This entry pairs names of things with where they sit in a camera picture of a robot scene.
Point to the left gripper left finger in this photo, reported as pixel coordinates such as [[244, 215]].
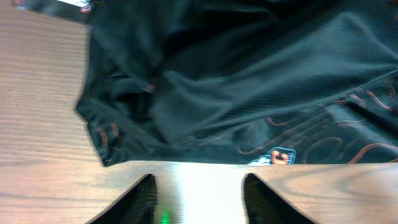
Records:
[[135, 206]]

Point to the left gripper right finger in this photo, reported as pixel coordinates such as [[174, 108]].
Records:
[[264, 206]]

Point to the black patterned jersey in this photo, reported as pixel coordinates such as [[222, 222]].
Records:
[[254, 82]]

